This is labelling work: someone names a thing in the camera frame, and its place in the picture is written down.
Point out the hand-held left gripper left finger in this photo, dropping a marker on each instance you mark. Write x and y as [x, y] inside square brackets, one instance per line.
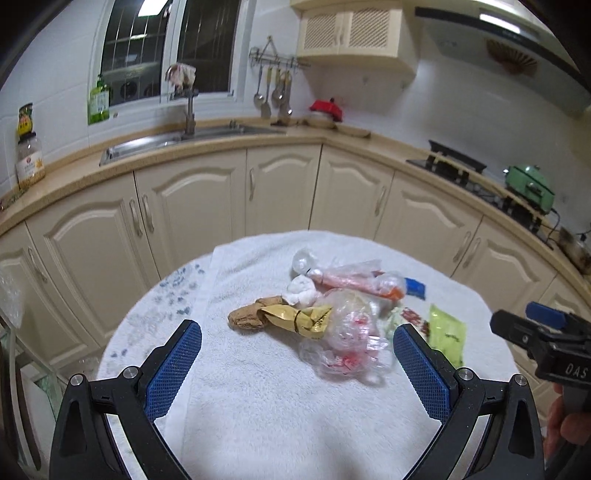
[173, 369]

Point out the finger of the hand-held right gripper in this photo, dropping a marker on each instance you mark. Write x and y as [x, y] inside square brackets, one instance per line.
[547, 314]
[517, 330]

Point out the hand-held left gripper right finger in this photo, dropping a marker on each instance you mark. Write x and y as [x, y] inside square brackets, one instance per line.
[420, 369]

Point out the green snack packet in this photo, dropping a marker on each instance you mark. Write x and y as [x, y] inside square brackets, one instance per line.
[445, 332]

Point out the red white wrapper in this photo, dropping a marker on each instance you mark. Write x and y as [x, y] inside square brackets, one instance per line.
[413, 318]

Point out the red print clear bag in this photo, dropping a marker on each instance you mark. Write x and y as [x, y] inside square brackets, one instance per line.
[346, 341]

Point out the blue packet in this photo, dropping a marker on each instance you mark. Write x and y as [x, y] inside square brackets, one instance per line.
[414, 287]

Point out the ginger piece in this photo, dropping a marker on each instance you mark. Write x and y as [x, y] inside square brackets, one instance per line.
[244, 318]

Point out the clear bag with orange food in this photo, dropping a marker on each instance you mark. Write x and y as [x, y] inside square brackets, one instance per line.
[351, 279]

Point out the gold wrapper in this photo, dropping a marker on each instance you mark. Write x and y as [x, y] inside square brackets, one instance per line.
[295, 318]

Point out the small clear plastic bag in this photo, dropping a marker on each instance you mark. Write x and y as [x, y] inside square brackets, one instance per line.
[304, 263]

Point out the person's right hand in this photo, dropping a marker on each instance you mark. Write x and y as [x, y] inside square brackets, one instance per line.
[577, 427]

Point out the round floral table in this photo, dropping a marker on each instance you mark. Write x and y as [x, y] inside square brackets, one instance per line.
[152, 304]

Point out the metal pot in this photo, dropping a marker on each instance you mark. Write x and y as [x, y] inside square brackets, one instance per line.
[575, 249]

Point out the white towel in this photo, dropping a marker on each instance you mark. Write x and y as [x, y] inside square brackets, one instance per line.
[277, 415]

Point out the green electric pot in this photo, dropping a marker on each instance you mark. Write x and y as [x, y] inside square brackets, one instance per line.
[531, 189]

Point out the black glass gas stove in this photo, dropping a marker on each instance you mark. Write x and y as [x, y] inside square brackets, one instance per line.
[480, 184]

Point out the black induction cooktop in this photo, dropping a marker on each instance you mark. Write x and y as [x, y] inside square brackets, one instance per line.
[455, 154]

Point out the cream base cabinets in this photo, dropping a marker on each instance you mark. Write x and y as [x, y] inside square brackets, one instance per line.
[277, 184]

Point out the stainless steel sink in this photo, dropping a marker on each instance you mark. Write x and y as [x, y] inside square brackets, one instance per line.
[138, 147]

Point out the shallow beige bowl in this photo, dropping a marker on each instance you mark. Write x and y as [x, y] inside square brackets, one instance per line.
[353, 131]

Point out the clear jar of grains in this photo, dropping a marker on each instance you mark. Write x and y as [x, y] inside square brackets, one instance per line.
[30, 164]

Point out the steel faucet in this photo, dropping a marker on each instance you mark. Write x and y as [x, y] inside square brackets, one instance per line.
[189, 115]

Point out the white bowl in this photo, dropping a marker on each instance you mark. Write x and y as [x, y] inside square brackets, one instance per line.
[321, 122]

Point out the hanging steel spatula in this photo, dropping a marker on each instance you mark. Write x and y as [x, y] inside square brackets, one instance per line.
[266, 110]

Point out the grey range hood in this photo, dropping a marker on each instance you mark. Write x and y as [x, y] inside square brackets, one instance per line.
[485, 46]

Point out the green dish soap bottle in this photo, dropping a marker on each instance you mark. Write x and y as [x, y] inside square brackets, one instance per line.
[98, 104]

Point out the hanging steel spoon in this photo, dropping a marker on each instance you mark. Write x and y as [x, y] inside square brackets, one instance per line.
[276, 97]
[285, 113]

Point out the hanging steel ladle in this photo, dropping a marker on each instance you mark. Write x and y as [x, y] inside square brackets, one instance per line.
[257, 99]

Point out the yellow label sauce bottle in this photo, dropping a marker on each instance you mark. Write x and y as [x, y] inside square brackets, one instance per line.
[26, 122]

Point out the pink white rag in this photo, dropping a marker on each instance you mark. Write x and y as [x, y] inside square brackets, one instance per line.
[184, 74]

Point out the white framed window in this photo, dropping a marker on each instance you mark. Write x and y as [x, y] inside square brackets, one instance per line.
[203, 46]

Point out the metal wall utensil rack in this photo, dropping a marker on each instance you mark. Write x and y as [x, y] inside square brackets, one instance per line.
[277, 60]

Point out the cream lattice wall cabinet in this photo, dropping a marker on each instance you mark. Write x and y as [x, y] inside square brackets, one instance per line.
[360, 32]

